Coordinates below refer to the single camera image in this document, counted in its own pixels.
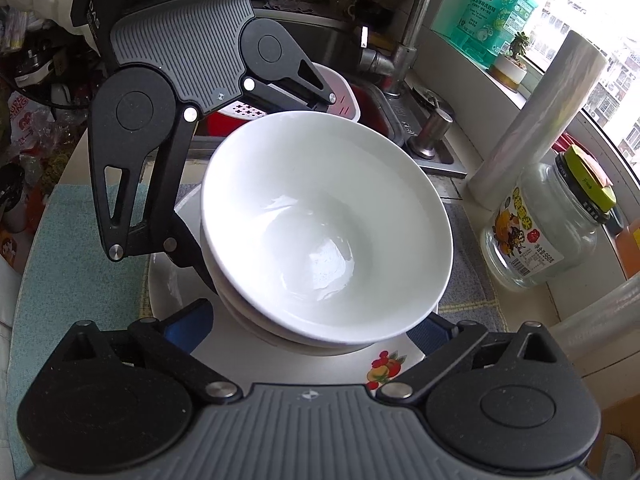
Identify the orange oil jug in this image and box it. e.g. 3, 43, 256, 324
614, 219, 640, 278

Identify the small potted plant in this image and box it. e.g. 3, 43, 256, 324
488, 32, 530, 92

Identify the green detergent bottle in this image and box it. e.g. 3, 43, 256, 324
449, 0, 537, 68

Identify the white plate fruit pattern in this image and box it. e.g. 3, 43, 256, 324
146, 184, 442, 391

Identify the plastic wrap roll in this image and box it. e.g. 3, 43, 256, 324
468, 30, 606, 211

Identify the grey checked dish mat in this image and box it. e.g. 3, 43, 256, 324
140, 177, 508, 332

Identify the steel kitchen faucet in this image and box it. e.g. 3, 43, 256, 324
357, 0, 431, 98

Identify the steel soap dispenser pump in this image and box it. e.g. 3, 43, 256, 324
407, 107, 454, 159

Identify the pink colander basket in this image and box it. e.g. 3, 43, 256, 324
219, 62, 362, 124

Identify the large white ceramic bowl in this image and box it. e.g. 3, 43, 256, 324
201, 112, 454, 346

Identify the clear glass honey jar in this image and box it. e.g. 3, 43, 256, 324
480, 144, 616, 292

